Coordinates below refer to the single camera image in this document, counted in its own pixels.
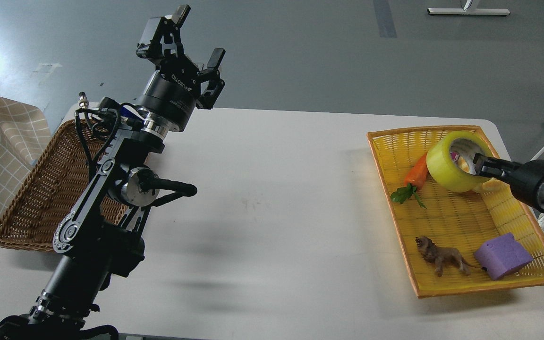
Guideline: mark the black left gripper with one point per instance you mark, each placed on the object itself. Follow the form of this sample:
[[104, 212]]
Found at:
[[171, 91]]

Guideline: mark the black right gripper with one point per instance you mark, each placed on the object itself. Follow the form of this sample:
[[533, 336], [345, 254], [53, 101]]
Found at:
[[526, 180]]

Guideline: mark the yellow tape roll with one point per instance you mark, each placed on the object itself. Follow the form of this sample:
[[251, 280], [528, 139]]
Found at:
[[448, 174]]

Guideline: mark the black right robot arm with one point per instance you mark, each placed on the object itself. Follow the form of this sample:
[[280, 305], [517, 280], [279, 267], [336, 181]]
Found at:
[[526, 180]]

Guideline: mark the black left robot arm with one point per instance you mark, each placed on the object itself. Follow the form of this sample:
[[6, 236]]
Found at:
[[102, 234]]

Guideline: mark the toy croissant bread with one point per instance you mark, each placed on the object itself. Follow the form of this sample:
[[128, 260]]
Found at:
[[491, 185]]

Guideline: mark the small drink can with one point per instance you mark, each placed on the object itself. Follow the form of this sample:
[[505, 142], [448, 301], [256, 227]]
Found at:
[[455, 157]]

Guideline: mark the orange toy carrot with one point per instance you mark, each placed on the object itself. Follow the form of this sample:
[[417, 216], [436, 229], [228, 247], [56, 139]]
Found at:
[[413, 181]]

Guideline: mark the yellow plastic woven basket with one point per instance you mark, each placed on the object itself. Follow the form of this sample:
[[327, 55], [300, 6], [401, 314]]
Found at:
[[460, 220]]

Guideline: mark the purple foam block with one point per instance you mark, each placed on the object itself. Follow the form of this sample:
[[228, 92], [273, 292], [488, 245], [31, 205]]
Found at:
[[502, 256]]

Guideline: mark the brown toy lion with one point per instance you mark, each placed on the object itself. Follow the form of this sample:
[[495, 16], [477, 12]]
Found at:
[[438, 256]]

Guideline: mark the white stand base bar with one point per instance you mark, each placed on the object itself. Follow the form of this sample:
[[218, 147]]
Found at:
[[497, 12]]

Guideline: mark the brown wicker basket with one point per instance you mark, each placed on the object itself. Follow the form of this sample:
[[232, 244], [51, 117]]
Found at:
[[47, 195]]

